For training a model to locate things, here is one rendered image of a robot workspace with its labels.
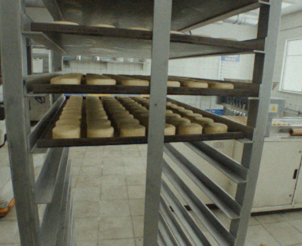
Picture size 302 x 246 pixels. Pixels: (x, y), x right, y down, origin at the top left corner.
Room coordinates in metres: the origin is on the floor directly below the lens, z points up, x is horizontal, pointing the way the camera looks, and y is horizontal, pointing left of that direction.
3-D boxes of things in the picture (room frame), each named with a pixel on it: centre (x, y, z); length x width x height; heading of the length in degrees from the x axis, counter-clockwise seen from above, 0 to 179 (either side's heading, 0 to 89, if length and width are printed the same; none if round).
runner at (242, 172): (0.74, -0.11, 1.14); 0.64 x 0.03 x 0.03; 17
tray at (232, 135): (0.69, 0.08, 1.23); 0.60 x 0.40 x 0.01; 17
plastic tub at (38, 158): (2.86, 1.66, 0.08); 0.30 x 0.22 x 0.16; 141
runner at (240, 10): (0.74, -0.11, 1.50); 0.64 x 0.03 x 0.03; 17
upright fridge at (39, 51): (5.21, 2.99, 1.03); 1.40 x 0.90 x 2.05; 100
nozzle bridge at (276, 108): (2.22, -0.95, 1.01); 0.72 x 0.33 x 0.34; 8
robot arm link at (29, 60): (2.20, 1.21, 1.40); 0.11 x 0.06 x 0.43; 10
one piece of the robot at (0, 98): (1.96, 1.34, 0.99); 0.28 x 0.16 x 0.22; 10
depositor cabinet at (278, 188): (2.28, -1.41, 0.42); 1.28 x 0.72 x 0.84; 98
